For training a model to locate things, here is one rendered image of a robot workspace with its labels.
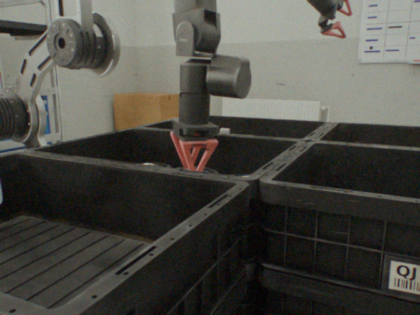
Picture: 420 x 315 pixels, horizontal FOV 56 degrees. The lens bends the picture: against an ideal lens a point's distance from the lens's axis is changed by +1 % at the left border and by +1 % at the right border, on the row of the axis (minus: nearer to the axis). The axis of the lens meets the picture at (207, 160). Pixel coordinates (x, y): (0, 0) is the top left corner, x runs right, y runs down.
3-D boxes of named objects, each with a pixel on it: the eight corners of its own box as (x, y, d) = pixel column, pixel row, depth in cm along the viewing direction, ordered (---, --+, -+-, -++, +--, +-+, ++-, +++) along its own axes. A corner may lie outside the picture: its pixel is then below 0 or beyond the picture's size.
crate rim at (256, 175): (19, 165, 63) (17, 150, 63) (132, 137, 89) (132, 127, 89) (254, 200, 46) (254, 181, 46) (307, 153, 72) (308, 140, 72)
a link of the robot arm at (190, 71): (192, 58, 73) (174, 57, 68) (224, 60, 70) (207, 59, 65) (190, 95, 75) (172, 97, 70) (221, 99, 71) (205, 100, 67)
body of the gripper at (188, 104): (201, 126, 78) (203, 89, 76) (219, 137, 69) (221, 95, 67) (170, 127, 76) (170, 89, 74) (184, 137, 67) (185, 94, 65)
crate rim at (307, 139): (132, 137, 90) (132, 127, 89) (193, 122, 116) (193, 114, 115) (307, 153, 72) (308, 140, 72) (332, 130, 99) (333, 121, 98)
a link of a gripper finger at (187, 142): (204, 169, 78) (207, 122, 76) (216, 179, 72) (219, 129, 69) (171, 170, 76) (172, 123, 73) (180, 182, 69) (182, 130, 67)
